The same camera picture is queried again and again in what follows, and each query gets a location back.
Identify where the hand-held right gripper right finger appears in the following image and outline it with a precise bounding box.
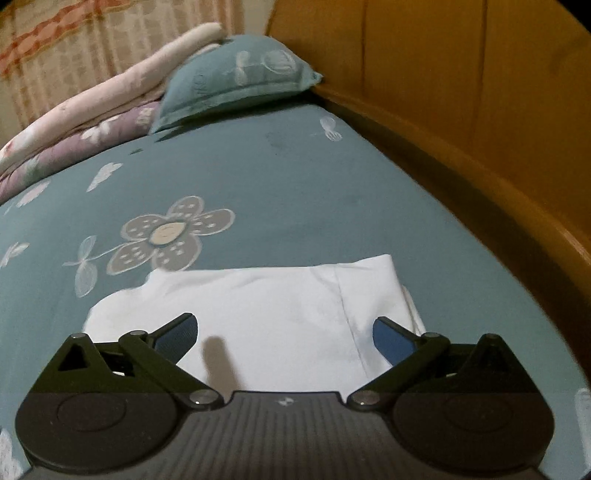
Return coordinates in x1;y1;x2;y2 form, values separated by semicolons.
346;316;526;410

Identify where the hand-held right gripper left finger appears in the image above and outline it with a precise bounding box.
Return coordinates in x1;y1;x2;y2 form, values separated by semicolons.
55;312;225;410

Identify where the white printed long-sleeved shirt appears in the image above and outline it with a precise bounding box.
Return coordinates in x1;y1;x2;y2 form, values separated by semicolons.
82;253;427;394

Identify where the purple floral quilt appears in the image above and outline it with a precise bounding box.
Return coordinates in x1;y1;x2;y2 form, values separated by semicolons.
0;100;163;201

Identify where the pink floral quilt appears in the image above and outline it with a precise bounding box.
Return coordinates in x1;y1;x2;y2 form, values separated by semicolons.
0;22;225;176

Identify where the wooden headboard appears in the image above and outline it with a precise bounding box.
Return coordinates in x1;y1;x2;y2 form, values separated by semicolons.
264;0;591;365

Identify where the teal floral pillow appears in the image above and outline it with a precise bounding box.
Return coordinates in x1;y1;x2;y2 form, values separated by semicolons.
148;33;324;136

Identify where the orange patterned curtain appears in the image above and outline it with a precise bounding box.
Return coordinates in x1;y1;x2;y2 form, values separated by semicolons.
0;0;246;136

